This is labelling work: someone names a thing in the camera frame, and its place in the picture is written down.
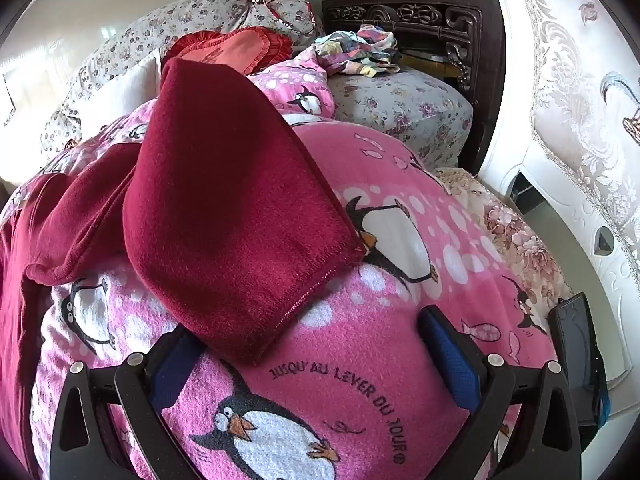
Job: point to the dark red fleece garment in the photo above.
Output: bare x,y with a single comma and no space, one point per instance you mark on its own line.
225,210

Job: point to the black phone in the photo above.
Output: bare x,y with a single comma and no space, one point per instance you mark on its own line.
575,345

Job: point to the white pillow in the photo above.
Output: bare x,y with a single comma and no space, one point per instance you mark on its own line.
130,80

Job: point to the floral pillow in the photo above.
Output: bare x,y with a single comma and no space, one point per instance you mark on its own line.
400,105

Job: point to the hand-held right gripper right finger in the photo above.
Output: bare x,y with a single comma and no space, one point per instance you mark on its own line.
457,360

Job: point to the colourful crumpled clothes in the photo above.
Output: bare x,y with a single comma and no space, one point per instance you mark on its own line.
360,50

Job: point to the white ornate upholstered headboard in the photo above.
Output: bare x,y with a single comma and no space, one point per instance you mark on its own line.
575,85

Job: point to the dark carved wooden cabinet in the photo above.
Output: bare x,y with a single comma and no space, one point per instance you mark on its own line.
450,0

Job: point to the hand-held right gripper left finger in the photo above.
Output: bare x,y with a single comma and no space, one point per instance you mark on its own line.
172,370

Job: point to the pink penguin print blanket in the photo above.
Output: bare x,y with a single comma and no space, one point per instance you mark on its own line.
350,360

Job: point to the beige floral bed sheet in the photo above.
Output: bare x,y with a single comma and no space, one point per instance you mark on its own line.
505,220

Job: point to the floral quilt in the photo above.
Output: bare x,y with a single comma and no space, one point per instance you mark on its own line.
145,30

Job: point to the red heart-shaped cushion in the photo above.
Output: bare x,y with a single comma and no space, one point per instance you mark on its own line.
235,42

